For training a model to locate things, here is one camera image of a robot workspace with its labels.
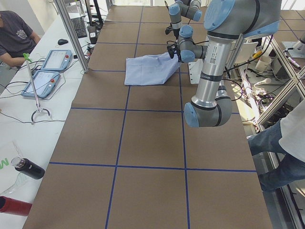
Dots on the person leg in jeans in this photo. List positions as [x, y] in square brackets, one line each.
[286, 137]

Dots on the black water bottle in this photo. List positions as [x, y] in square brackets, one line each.
[27, 167]

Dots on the lower blue teach pendant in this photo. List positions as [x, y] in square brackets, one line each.
[44, 82]

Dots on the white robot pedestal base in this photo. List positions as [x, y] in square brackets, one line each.
[195, 69]

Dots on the red cylinder bottle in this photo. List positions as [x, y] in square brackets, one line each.
[14, 207]

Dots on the seated person dark t-shirt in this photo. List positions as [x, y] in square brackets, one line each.
[16, 38]

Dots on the light blue striped shirt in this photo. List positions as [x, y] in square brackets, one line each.
[150, 69]

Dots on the upper blue teach pendant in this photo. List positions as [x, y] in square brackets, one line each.
[57, 60]

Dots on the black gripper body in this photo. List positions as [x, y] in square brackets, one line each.
[176, 32]
[177, 54]

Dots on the metal reacher grabber stick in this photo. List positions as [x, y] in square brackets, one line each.
[39, 109]

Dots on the black computer mouse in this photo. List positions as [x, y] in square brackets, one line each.
[62, 41]

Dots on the black computer keyboard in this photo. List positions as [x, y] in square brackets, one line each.
[79, 27]

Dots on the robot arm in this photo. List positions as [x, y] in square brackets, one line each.
[225, 21]
[183, 8]

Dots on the blue teach pendant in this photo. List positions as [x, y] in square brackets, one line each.
[44, 82]
[57, 60]

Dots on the aluminium frame post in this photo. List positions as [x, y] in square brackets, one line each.
[71, 33]

